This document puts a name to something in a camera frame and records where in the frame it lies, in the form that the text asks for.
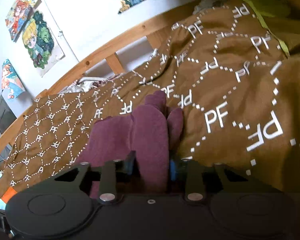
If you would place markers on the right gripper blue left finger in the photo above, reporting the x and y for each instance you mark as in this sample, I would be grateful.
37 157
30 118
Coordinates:
120 169

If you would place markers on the red anime poster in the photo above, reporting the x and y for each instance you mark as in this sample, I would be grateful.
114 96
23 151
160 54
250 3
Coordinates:
16 17

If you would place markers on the dark wall panel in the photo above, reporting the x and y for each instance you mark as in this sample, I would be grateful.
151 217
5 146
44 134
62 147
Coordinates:
7 117

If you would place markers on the blonde anime character poster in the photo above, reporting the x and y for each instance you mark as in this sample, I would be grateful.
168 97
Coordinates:
41 44

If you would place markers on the small blue anime poster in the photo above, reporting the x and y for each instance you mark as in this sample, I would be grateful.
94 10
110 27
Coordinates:
10 81

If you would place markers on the maroon long-sleeve shirt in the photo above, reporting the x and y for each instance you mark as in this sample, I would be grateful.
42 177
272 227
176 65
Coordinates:
152 131

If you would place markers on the wooden bed frame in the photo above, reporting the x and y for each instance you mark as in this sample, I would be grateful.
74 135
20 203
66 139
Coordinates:
155 29

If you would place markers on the brown PF patterned quilt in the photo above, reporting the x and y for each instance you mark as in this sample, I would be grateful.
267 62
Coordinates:
234 73

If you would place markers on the patterned white bedsheet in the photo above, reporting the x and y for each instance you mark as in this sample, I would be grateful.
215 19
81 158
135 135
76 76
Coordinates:
87 83

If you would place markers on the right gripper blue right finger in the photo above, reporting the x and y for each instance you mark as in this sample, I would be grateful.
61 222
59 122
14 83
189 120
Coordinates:
181 169

